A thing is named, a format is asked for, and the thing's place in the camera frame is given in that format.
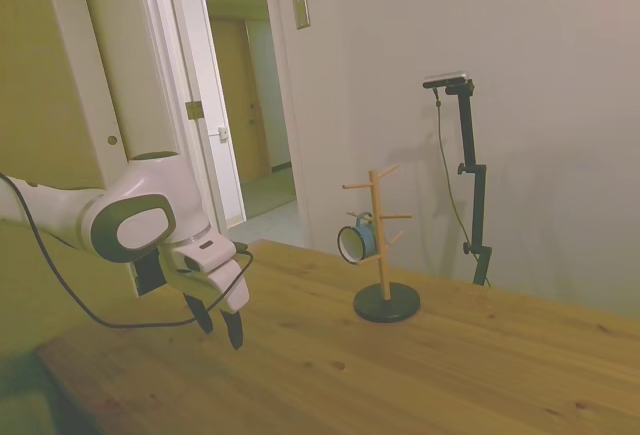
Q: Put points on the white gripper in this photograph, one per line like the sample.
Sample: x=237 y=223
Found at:
x=220 y=275

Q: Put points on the blue enamel mug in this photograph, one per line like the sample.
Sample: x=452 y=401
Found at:
x=362 y=242

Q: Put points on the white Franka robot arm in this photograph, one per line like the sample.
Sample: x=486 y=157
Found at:
x=135 y=190

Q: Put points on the white door latch plate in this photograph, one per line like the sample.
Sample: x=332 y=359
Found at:
x=223 y=134

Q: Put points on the round brass door knob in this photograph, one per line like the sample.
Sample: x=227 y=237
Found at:
x=112 y=140

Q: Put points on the brass door hinge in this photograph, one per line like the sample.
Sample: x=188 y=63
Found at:
x=194 y=110

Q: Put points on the brown hallway door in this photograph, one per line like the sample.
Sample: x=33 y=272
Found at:
x=240 y=105

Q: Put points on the white open door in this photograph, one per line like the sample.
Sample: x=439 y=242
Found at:
x=200 y=55

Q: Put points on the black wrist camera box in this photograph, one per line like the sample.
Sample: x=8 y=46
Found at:
x=150 y=272

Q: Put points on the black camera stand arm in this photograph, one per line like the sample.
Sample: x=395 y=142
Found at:
x=477 y=195

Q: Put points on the brass wall switch plate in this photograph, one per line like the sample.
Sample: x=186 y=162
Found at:
x=301 y=11

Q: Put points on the grey exterior camera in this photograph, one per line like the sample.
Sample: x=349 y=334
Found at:
x=445 y=79

